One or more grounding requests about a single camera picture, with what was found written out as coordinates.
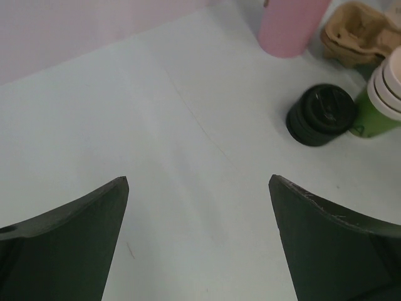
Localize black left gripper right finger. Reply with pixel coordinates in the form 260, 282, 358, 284
269, 175, 400, 300

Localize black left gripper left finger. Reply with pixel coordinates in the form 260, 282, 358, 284
1, 176, 128, 300

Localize stack of black lids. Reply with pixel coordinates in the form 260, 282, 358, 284
286, 83, 357, 147

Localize pink straw holder cup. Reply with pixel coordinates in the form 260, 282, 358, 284
257, 0, 331, 58

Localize brown cardboard cup carrier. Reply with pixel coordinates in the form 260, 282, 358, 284
320, 1, 400, 68

